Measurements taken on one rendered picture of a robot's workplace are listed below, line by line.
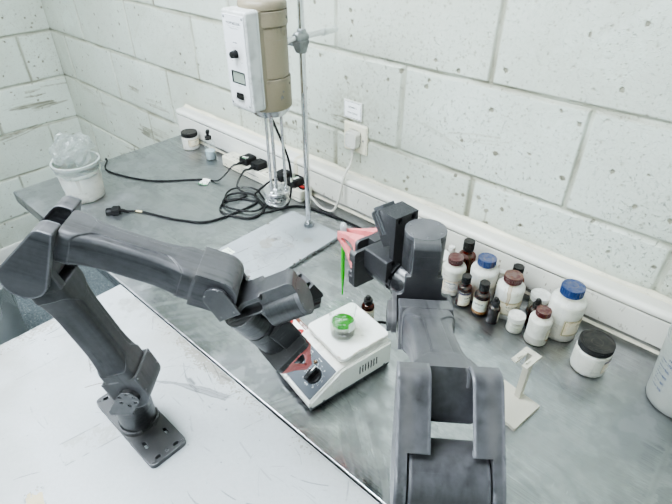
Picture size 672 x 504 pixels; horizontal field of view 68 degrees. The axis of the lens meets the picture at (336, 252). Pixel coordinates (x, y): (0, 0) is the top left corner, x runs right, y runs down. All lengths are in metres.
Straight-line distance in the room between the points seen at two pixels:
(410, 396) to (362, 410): 0.54
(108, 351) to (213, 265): 0.24
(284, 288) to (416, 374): 0.31
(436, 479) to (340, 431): 0.52
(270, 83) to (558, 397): 0.86
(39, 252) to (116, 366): 0.23
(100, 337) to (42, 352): 0.41
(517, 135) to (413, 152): 0.29
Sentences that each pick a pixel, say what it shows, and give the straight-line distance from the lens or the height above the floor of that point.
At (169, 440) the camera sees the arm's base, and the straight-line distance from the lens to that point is 0.98.
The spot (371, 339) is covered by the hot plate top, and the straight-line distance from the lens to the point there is 0.98.
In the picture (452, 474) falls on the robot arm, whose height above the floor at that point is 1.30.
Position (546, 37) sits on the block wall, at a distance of 1.13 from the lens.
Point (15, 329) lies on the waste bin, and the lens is 2.49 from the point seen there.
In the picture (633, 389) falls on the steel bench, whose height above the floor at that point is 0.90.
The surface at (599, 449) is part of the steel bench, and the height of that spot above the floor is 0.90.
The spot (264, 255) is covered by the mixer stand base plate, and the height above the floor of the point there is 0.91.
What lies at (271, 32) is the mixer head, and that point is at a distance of 1.11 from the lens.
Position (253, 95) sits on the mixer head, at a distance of 1.12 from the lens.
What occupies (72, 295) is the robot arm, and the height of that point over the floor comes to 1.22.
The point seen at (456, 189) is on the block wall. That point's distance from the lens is 1.31.
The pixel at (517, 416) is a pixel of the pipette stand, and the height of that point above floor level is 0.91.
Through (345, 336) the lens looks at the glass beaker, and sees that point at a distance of 0.96.
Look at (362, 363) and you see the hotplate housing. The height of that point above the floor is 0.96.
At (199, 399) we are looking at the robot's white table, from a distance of 1.03.
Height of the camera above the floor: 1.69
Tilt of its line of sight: 36 degrees down
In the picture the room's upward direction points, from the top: straight up
